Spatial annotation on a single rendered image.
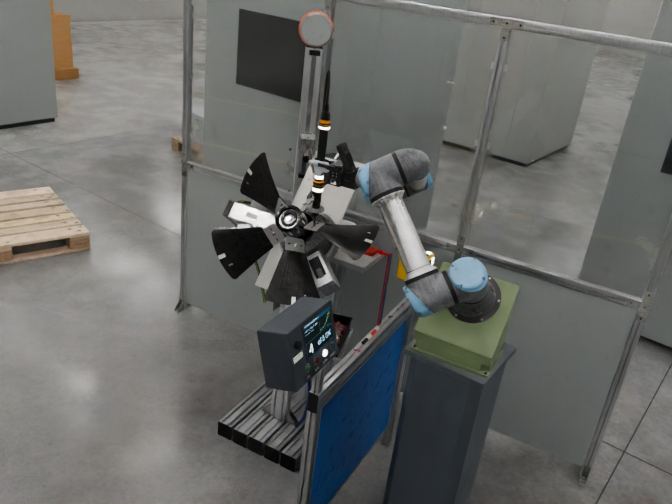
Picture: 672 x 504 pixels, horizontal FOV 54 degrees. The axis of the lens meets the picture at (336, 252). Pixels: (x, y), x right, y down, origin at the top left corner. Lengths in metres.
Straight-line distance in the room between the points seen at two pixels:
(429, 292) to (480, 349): 0.29
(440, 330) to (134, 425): 1.78
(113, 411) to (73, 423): 0.19
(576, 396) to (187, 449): 1.88
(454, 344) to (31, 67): 6.61
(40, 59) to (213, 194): 4.58
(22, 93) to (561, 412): 6.52
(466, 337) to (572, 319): 1.05
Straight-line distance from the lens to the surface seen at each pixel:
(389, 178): 2.16
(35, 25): 8.13
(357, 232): 2.68
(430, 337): 2.31
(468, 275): 2.12
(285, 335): 1.88
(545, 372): 3.41
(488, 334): 2.29
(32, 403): 3.74
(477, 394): 2.35
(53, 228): 5.26
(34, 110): 8.28
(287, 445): 3.32
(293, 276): 2.66
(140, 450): 3.38
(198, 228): 4.08
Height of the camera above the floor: 2.27
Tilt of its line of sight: 25 degrees down
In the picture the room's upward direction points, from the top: 7 degrees clockwise
